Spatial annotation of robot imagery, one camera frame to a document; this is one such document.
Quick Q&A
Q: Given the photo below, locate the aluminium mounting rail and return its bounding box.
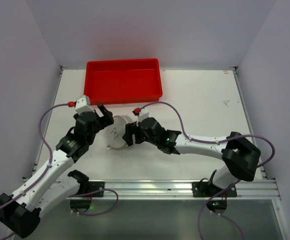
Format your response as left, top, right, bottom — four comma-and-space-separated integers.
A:
22, 177, 282, 201

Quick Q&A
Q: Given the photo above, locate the red plastic bin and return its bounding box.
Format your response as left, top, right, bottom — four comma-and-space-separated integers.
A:
84, 58, 163, 105

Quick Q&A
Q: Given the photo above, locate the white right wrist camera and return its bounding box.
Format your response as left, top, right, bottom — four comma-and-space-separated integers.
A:
132, 107, 150, 125

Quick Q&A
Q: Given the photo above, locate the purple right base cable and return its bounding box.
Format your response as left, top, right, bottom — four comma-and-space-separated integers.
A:
197, 183, 247, 240

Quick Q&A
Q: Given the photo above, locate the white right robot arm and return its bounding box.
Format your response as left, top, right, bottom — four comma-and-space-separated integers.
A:
122, 117, 261, 197

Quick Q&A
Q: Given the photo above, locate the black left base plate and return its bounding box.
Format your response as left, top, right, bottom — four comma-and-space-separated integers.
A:
74, 181, 105, 196

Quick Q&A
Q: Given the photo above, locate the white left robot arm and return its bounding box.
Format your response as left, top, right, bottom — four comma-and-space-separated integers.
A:
0, 101, 114, 239

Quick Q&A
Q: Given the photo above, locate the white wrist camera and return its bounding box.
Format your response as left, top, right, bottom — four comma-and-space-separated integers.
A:
67, 95, 94, 115
132, 107, 150, 125

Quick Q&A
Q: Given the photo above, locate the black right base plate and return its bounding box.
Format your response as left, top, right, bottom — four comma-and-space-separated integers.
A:
191, 180, 238, 198

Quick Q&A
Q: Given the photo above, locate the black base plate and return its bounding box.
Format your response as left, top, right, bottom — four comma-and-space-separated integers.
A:
191, 180, 238, 198
74, 181, 105, 196

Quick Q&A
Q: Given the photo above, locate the white mesh laundry bag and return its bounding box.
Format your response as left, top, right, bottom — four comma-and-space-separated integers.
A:
105, 115, 133, 150

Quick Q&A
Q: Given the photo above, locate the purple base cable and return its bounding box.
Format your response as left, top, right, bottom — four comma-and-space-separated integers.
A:
197, 183, 247, 240
69, 189, 118, 217

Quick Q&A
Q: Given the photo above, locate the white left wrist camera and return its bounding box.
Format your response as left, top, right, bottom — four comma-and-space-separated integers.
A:
67, 95, 94, 115

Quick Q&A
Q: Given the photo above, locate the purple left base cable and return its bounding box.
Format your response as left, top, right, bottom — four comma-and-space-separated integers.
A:
69, 189, 118, 217

